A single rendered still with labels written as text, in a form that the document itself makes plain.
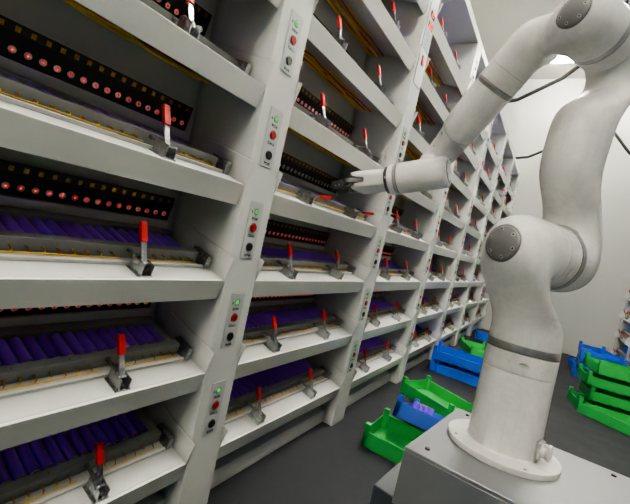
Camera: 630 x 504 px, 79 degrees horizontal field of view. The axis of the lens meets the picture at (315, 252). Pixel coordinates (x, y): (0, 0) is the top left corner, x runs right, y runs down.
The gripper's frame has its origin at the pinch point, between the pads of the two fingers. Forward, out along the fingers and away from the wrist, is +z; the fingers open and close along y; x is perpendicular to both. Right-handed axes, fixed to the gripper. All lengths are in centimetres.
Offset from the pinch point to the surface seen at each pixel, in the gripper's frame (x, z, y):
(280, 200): 9.6, -0.1, 30.3
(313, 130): -8.7, -4.6, 23.0
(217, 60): -10, -5, 56
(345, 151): -8.6, -4.5, 5.6
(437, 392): 85, -1, -104
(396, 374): 77, 19, -97
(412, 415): 76, -8, -38
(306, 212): 10.5, 0.4, 18.4
